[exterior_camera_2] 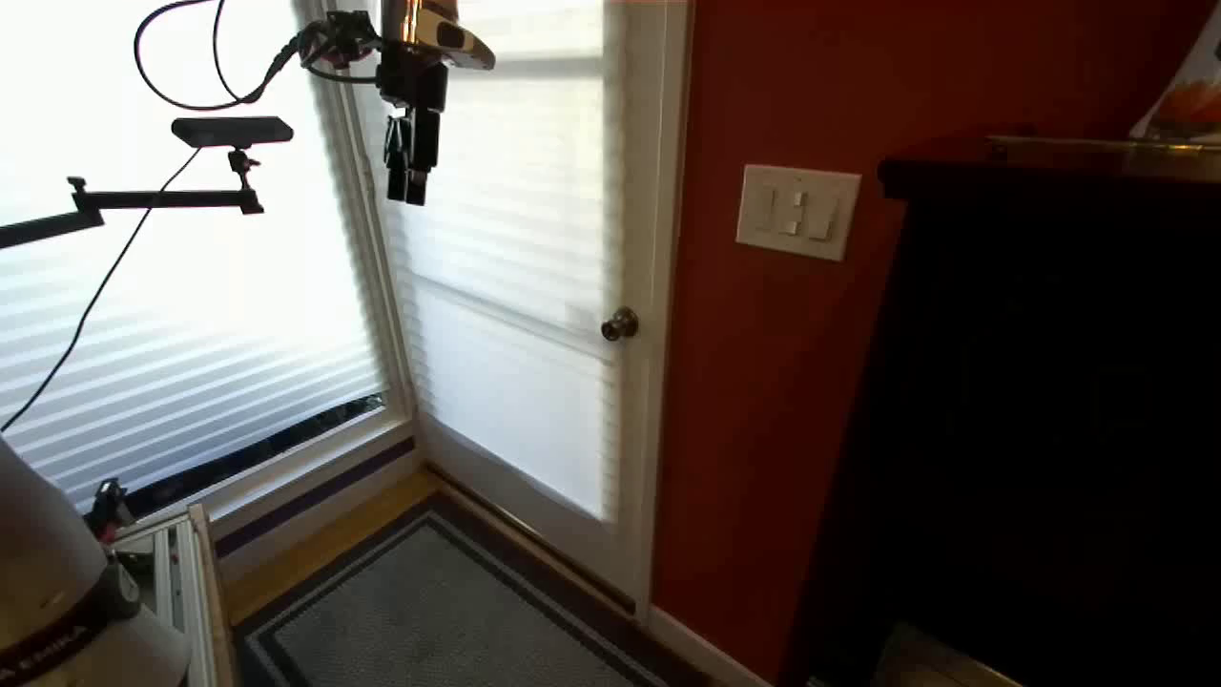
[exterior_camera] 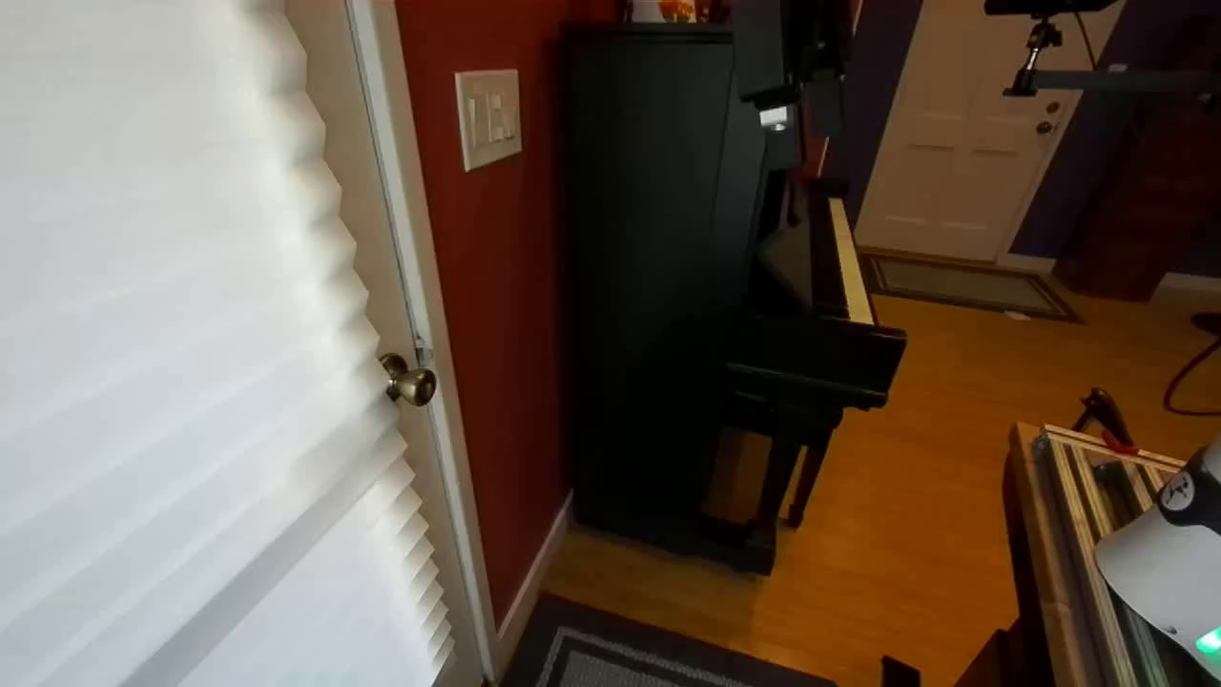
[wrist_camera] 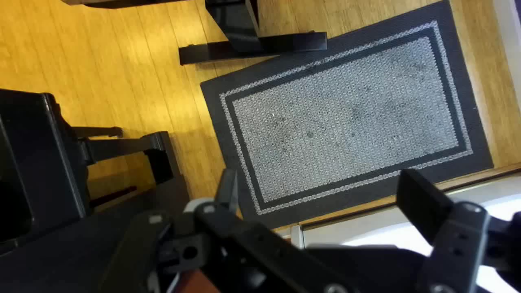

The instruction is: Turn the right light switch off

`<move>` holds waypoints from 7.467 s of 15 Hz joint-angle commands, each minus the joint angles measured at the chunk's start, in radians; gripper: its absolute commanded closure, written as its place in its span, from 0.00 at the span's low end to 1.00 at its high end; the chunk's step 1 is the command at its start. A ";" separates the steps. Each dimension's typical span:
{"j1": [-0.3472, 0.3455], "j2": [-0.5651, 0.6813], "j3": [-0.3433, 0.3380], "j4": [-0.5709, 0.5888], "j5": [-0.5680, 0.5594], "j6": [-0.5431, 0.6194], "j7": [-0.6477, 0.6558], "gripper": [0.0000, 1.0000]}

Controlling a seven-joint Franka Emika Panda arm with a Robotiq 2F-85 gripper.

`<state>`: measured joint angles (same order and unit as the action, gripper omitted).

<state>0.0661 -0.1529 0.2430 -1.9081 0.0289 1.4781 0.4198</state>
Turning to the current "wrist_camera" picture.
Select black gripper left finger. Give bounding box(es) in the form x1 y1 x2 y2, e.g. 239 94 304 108
156 167 327 293

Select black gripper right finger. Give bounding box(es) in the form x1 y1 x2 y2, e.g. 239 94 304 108
395 167 493 293

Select grey floor mat black border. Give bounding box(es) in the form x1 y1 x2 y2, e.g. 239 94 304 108
200 0 494 227

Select black upright piano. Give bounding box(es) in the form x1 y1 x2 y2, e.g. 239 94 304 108
0 87 191 293

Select black stand base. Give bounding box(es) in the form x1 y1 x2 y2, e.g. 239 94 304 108
177 0 330 66

